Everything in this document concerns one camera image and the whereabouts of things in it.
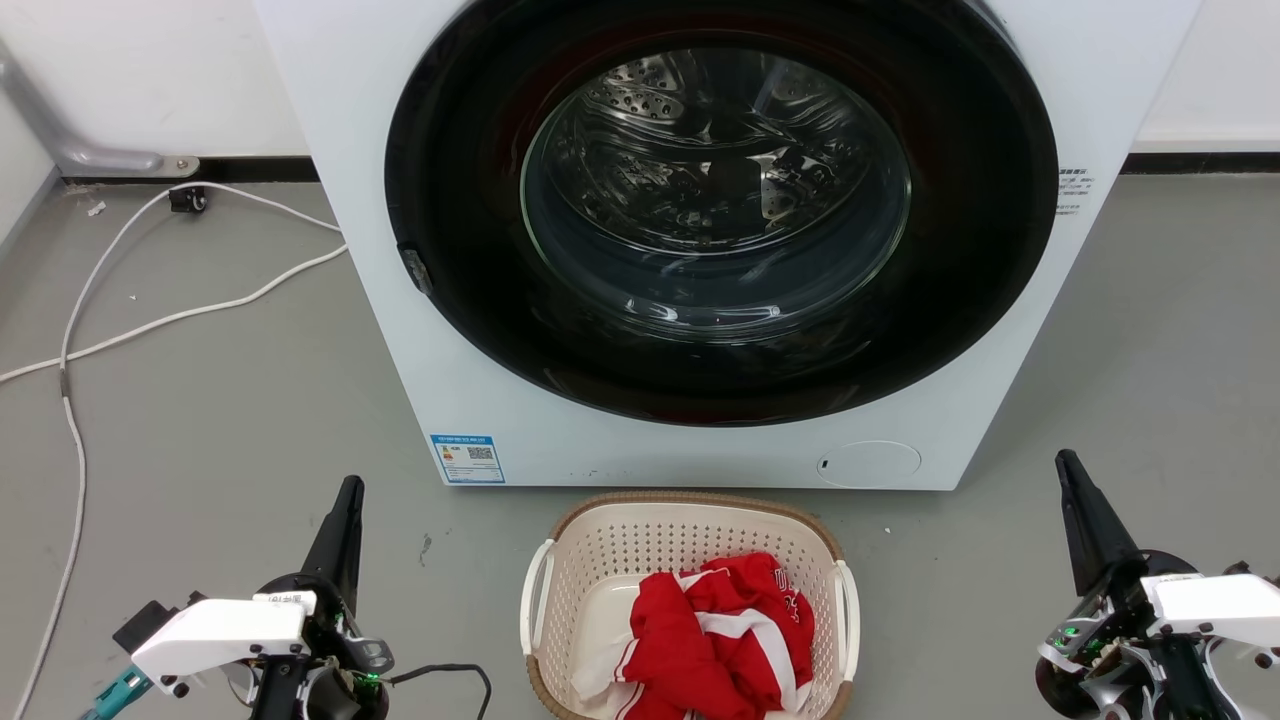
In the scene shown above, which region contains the round white filter cover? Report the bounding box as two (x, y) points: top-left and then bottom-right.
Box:
(816, 441), (922, 490)

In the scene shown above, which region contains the red and white garment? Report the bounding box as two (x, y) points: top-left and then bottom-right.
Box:
(572, 552), (816, 720)

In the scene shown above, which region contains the grey door latch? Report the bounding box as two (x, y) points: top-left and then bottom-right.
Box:
(399, 244), (435, 297)

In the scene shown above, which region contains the white front-load washing machine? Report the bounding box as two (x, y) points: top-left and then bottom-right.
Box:
(252, 0), (1204, 491)

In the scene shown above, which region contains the beige perforated laundry basket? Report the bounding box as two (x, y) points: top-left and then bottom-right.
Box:
(519, 490), (861, 720)

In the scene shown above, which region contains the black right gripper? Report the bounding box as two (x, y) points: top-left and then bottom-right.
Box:
(1034, 449), (1201, 720)

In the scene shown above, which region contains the black round washer door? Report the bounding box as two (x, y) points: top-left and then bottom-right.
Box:
(384, 0), (1059, 427)

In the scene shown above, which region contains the thick white cable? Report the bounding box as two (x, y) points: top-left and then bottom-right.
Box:
(0, 244), (349, 385)

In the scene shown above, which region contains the blue energy label sticker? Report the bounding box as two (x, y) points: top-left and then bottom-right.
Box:
(431, 434), (506, 485)

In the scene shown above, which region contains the small printed text label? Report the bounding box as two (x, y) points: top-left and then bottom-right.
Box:
(1055, 167), (1097, 217)

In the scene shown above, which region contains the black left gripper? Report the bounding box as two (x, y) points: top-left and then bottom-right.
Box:
(258, 475), (395, 720)

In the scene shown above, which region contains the thin black cable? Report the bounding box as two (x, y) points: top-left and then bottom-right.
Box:
(388, 663), (493, 720)

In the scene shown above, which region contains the thin white cable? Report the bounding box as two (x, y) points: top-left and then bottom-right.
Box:
(12, 181), (343, 720)

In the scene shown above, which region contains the teal connector piece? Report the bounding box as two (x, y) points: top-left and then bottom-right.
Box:
(80, 665), (156, 720)

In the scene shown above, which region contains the steel washer drum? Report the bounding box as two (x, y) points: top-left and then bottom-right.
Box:
(522, 48), (911, 341)

